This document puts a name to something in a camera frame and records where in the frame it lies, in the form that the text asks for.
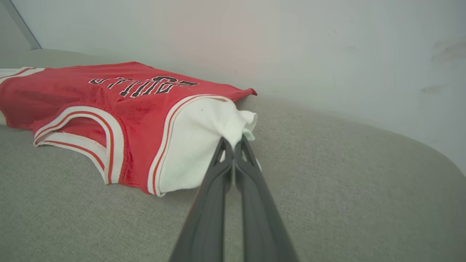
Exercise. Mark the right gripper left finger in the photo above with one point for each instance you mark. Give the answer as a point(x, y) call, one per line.
point(207, 218)

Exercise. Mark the grey fabric sofa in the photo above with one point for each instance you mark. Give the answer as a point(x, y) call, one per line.
point(346, 200)

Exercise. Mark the grey metal frame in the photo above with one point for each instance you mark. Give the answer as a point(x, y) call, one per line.
point(24, 29)

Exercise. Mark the red and white jersey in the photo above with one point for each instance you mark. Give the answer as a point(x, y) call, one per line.
point(138, 120)

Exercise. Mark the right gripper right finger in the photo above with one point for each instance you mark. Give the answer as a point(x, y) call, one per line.
point(258, 225)

